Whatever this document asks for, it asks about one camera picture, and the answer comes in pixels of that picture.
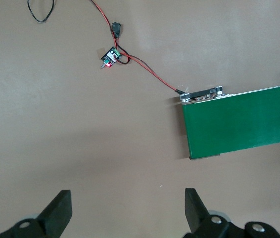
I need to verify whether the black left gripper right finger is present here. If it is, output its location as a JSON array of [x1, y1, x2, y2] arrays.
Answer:
[[183, 188, 280, 238]]

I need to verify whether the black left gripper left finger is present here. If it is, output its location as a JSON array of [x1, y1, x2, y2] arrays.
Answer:
[[0, 189, 73, 238]]

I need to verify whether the green conveyor belt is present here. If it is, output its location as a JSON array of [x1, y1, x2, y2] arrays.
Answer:
[[178, 81, 280, 161]]

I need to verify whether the small motor controller board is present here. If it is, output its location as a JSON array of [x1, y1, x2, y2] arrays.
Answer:
[[101, 46, 123, 69]]

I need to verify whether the red and black power wire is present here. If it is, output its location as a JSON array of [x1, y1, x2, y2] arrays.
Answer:
[[27, 0, 188, 95]]

